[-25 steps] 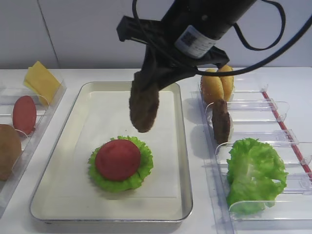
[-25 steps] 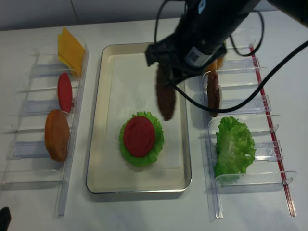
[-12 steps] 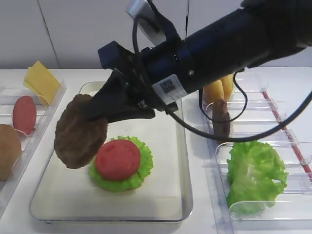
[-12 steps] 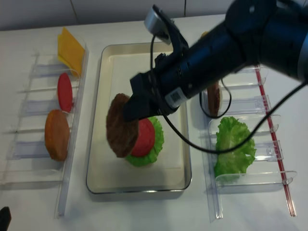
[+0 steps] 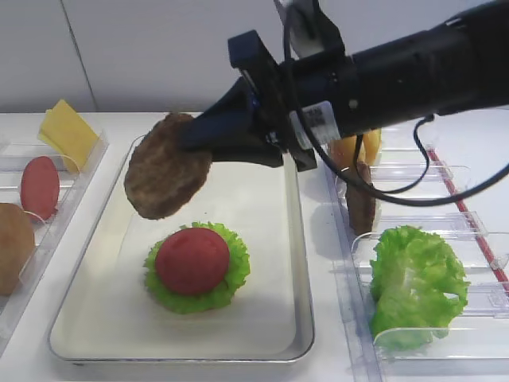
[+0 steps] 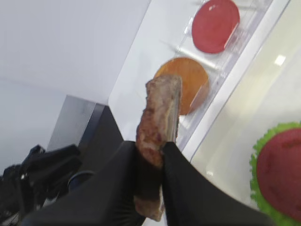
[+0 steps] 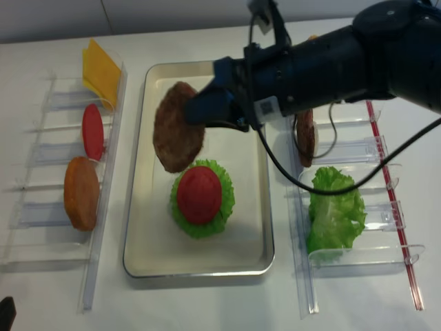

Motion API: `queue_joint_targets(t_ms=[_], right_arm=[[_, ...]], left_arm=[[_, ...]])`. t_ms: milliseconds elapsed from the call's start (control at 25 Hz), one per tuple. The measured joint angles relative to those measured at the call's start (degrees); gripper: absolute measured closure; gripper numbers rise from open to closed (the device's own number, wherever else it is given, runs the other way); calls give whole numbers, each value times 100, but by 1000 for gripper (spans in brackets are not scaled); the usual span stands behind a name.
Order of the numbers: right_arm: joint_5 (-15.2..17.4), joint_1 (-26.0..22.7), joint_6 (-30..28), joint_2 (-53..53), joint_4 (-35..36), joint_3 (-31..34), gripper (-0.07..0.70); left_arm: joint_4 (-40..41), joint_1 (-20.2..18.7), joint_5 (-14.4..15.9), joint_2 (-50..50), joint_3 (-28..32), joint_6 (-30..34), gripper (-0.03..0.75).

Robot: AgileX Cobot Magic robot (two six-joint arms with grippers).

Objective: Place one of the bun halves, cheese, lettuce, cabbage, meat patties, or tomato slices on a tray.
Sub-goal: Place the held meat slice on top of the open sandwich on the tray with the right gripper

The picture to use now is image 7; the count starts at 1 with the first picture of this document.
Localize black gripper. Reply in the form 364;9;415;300
184;43;300;132

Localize brown meat patty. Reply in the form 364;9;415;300
296;109;316;168
153;81;205;173

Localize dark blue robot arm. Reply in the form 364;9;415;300
184;1;440;132

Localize red tomato slice on tray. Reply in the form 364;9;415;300
176;165;222;225

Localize yellow cheese slices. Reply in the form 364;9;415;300
82;39;121;111

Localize red tomato slice in rack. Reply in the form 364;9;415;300
82;103;104;161

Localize green lettuce on tray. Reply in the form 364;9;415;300
170;159;236;239

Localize green lettuce leaf in rack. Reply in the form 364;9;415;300
306;165;368;266

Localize cream metal tray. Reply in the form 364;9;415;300
123;61;274;279

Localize orange breaded patty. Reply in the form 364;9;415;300
63;157;100;232

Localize clear acrylic right rack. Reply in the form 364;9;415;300
284;99;427;315

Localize clear acrylic rack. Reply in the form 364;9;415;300
284;99;427;315
1;69;127;312

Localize clear acrylic left rack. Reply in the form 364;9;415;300
1;69;127;312

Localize black object at corner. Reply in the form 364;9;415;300
0;297;17;331

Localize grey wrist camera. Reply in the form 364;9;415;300
247;0;279;34

